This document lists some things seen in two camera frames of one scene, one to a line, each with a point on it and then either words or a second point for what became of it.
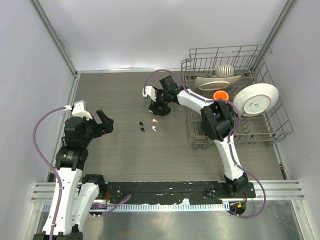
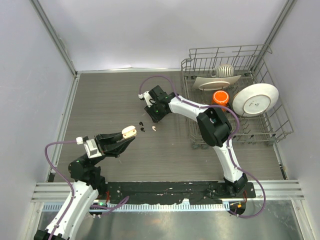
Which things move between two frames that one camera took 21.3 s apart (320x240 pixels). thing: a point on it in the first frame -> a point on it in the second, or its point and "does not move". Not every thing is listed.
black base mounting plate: [175, 192] does not move
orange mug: [221, 95] does not move
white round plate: [254, 99] does not move
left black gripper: [105, 127] -> [108, 144]
